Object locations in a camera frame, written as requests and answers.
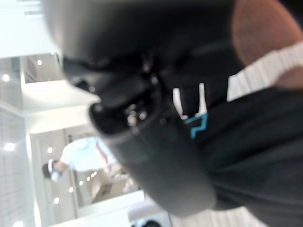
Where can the brown padded furniture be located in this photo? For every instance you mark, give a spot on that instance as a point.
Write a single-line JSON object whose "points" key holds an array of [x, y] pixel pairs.
{"points": [[258, 26]]}

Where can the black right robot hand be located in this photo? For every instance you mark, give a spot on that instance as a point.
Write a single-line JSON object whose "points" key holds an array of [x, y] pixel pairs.
{"points": [[146, 59]]}

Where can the white washing machine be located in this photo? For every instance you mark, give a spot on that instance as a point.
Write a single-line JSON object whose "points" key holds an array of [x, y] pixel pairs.
{"points": [[151, 218]]}

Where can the person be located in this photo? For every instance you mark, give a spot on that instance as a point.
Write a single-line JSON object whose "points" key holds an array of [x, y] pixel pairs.
{"points": [[82, 154]]}

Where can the black garment with blue logo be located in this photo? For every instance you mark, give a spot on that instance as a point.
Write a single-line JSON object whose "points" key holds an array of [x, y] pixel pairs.
{"points": [[260, 153]]}

